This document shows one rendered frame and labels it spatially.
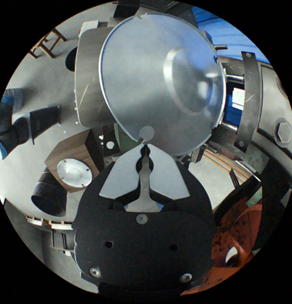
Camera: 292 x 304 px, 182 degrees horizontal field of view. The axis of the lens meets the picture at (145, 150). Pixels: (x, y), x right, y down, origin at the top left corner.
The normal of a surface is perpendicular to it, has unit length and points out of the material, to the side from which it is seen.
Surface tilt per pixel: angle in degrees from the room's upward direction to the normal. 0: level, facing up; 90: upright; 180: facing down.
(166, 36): 0
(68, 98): 0
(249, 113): 90
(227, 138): 90
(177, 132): 0
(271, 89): 90
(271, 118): 90
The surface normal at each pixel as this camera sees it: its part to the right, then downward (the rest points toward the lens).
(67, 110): 0.40, 0.48
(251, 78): -0.92, 0.21
